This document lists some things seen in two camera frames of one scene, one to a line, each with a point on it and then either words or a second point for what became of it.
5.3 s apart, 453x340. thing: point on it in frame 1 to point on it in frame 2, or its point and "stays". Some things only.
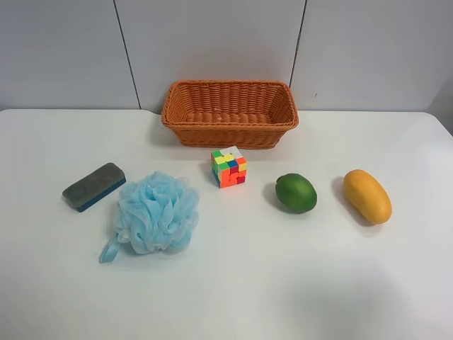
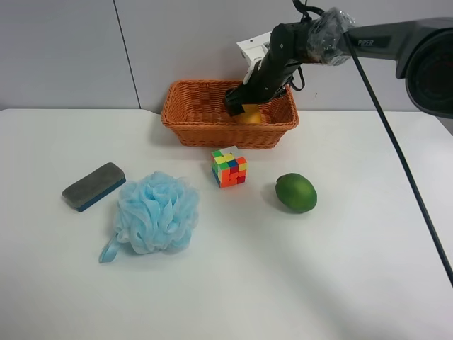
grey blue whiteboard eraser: x=95 y=186 stays
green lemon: x=296 y=193 stays
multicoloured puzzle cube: x=229 y=167 stays
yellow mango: x=367 y=195 to x=251 y=115
